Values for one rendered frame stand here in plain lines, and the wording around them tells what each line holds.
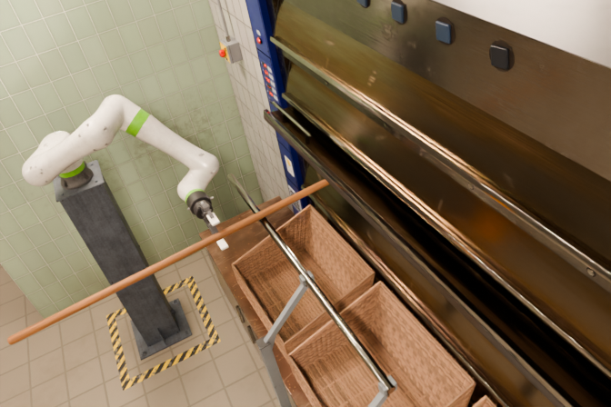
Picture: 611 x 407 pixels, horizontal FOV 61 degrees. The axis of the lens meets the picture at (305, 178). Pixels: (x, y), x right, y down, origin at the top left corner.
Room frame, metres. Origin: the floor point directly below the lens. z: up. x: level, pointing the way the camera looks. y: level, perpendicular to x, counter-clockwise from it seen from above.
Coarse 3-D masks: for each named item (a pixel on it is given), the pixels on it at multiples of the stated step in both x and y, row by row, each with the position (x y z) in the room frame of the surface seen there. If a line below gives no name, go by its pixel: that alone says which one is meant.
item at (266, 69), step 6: (264, 66) 2.14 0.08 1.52; (270, 66) 2.06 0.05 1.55; (264, 72) 2.15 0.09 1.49; (270, 72) 2.08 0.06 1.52; (264, 78) 2.17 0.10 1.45; (270, 78) 2.09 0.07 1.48; (270, 84) 2.11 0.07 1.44; (270, 90) 2.13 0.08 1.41; (270, 96) 2.14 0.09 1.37; (276, 96) 2.07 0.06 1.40; (270, 102) 2.16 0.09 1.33; (276, 102) 2.08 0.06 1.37; (276, 108) 2.10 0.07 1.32
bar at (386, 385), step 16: (240, 192) 1.73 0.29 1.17; (256, 208) 1.60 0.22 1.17; (288, 256) 1.31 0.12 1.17; (304, 272) 1.22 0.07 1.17; (304, 288) 1.19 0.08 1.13; (288, 304) 1.17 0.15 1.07; (336, 320) 1.00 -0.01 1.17; (272, 336) 1.13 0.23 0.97; (352, 336) 0.93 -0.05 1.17; (272, 352) 1.11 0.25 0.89; (368, 352) 0.86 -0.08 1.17; (272, 368) 1.10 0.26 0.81; (368, 368) 0.82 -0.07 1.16; (272, 384) 1.13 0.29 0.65; (384, 384) 0.76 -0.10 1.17; (288, 400) 1.11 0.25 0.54; (384, 400) 0.74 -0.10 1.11
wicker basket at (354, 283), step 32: (288, 224) 1.87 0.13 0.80; (320, 224) 1.81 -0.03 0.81; (256, 256) 1.79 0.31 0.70; (320, 256) 1.78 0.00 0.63; (352, 256) 1.57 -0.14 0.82; (256, 288) 1.69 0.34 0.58; (288, 288) 1.65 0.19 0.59; (320, 288) 1.61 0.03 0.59; (352, 288) 1.39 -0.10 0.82; (288, 320) 1.46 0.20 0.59; (320, 320) 1.32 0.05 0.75; (288, 352) 1.25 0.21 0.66
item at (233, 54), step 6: (222, 42) 2.53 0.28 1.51; (228, 42) 2.52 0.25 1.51; (234, 42) 2.50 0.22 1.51; (222, 48) 2.54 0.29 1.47; (228, 48) 2.48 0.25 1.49; (234, 48) 2.49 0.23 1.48; (228, 54) 2.47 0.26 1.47; (234, 54) 2.48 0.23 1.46; (240, 54) 2.50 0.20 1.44; (228, 60) 2.48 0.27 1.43; (234, 60) 2.48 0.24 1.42
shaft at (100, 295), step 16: (304, 192) 1.61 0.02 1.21; (272, 208) 1.55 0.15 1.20; (240, 224) 1.49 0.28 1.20; (208, 240) 1.44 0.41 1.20; (176, 256) 1.39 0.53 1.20; (144, 272) 1.34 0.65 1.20; (112, 288) 1.30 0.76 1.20; (80, 304) 1.25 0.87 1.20; (48, 320) 1.21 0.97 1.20; (16, 336) 1.17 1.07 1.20
